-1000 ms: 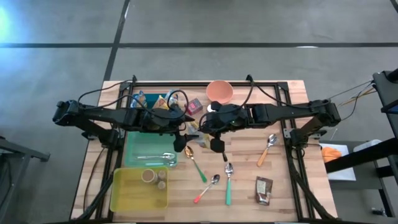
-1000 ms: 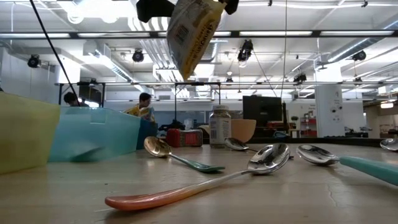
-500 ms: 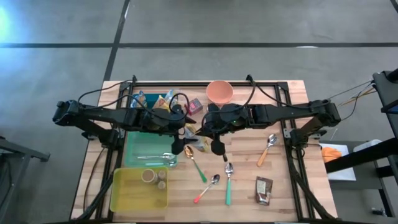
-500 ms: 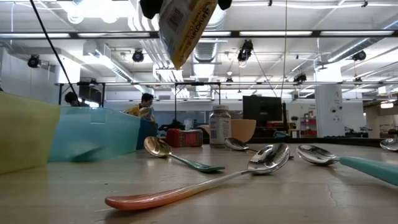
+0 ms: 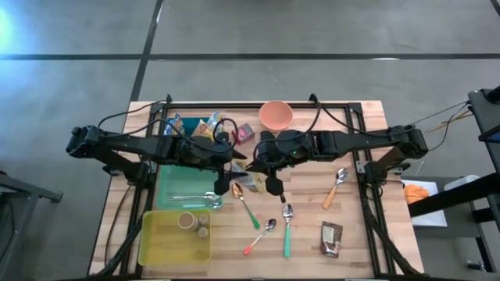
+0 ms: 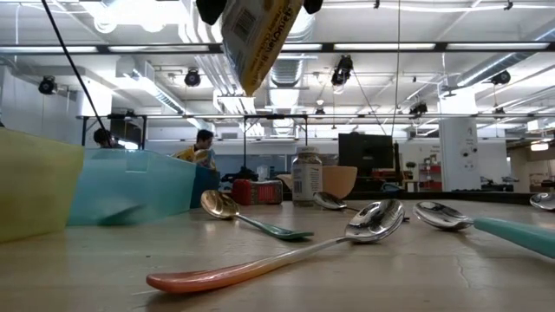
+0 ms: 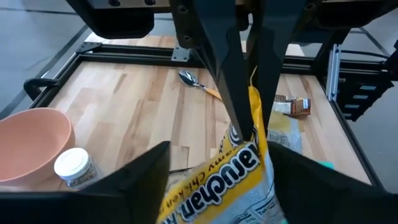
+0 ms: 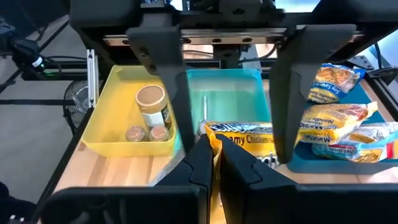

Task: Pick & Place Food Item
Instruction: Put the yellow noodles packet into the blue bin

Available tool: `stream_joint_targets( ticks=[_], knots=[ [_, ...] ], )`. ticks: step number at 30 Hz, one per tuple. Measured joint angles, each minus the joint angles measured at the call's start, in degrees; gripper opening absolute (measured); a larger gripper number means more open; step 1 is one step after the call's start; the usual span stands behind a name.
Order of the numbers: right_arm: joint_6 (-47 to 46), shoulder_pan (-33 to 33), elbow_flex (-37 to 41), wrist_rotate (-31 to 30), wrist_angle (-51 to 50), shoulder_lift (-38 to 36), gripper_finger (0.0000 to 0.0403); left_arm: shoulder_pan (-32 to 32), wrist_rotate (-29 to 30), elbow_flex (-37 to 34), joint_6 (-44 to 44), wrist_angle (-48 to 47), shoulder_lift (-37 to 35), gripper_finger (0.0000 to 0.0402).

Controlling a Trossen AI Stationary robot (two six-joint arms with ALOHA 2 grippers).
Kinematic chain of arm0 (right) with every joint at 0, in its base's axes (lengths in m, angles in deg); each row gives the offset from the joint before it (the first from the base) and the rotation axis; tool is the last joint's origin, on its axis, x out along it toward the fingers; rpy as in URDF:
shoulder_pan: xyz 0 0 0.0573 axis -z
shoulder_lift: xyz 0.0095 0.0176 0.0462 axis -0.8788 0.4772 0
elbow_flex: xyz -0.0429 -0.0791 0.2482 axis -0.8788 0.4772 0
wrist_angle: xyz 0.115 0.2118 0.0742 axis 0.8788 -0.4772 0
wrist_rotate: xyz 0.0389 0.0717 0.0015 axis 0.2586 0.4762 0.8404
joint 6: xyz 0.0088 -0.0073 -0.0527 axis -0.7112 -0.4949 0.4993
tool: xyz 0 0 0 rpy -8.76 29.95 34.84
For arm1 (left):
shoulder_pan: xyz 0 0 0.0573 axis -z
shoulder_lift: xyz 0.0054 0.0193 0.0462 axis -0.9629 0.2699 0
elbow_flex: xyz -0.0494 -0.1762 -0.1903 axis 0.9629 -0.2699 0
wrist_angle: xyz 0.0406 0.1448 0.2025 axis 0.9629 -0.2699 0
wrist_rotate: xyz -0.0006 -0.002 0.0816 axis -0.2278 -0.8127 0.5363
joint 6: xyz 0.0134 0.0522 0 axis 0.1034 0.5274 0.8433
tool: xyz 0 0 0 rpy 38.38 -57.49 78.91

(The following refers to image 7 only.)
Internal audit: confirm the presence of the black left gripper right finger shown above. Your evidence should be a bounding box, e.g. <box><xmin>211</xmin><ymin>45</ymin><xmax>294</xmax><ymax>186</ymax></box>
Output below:
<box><xmin>267</xmin><ymin>141</ymin><xmax>398</xmax><ymax>224</ymax></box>

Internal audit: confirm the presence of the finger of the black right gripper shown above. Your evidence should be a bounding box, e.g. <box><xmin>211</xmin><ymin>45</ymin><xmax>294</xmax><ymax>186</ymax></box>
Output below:
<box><xmin>170</xmin><ymin>0</ymin><xmax>255</xmax><ymax>142</ymax></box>
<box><xmin>248</xmin><ymin>0</ymin><xmax>312</xmax><ymax>132</ymax></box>

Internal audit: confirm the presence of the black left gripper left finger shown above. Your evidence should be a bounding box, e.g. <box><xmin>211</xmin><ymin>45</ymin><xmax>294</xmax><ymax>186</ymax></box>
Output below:
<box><xmin>0</xmin><ymin>141</ymin><xmax>171</xmax><ymax>224</ymax></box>

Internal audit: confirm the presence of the orange-handled silver spoon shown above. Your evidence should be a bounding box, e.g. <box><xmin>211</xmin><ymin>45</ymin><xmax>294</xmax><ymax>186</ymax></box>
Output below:
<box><xmin>177</xmin><ymin>68</ymin><xmax>223</xmax><ymax>101</ymax></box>

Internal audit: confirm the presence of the white-lidded jar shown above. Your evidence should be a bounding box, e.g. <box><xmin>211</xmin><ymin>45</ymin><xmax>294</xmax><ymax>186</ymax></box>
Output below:
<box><xmin>53</xmin><ymin>147</ymin><xmax>101</xmax><ymax>190</ymax></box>

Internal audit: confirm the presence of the yellow ramen packet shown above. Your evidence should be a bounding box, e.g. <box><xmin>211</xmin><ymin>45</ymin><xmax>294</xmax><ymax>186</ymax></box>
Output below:
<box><xmin>155</xmin><ymin>66</ymin><xmax>304</xmax><ymax>224</ymax></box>

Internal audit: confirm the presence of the brown packet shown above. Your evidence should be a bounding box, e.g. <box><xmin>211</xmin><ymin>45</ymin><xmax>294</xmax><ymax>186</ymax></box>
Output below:
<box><xmin>272</xmin><ymin>94</ymin><xmax>312</xmax><ymax>118</ymax></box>

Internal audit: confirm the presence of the pink bowl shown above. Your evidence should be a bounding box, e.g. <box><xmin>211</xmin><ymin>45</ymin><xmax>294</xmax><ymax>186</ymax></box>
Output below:
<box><xmin>0</xmin><ymin>107</ymin><xmax>76</xmax><ymax>188</ymax></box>

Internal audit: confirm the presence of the black slotted bracket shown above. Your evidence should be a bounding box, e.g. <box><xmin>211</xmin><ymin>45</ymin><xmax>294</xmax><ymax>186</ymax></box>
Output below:
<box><xmin>336</xmin><ymin>80</ymin><xmax>395</xmax><ymax>123</ymax></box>

